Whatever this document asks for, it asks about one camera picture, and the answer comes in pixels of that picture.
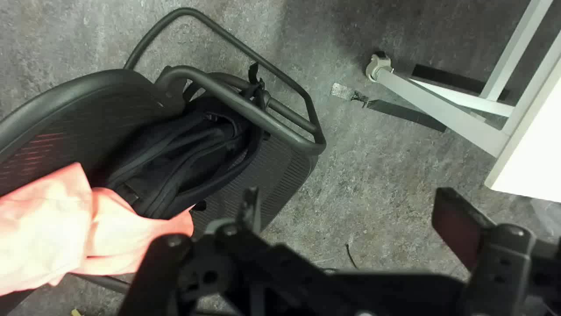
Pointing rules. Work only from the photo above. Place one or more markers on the orange shirt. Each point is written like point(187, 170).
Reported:
point(52, 229)

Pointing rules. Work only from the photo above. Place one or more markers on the black backpack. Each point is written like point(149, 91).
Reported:
point(193, 152)

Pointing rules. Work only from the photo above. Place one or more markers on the black mesh office chair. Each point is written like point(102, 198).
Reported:
point(70, 112)

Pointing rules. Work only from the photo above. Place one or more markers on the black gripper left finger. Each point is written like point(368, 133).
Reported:
point(233, 275)

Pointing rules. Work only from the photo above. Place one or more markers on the white table with casters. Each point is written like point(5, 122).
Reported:
point(526, 147)

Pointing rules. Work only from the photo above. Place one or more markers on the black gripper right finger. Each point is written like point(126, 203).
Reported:
point(496, 257)

